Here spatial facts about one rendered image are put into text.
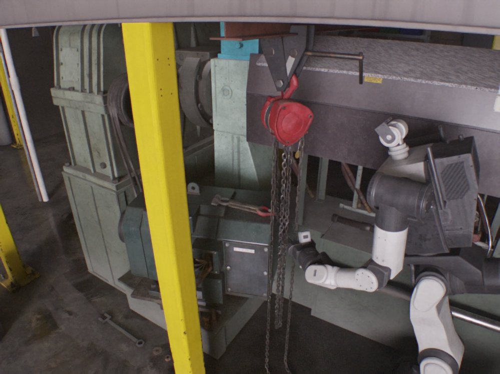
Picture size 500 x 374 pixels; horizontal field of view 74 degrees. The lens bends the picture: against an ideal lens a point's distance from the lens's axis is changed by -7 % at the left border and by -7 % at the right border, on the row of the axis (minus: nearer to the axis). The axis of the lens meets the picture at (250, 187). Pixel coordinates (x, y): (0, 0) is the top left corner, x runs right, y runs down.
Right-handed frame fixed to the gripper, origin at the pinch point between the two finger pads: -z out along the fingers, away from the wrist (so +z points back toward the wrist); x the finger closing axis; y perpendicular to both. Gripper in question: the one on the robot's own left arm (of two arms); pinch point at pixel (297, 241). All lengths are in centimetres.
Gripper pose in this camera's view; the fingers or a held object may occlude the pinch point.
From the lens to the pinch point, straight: 149.3
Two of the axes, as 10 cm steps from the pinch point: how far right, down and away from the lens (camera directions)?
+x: 9.6, -1.3, 2.5
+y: 0.0, -8.9, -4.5
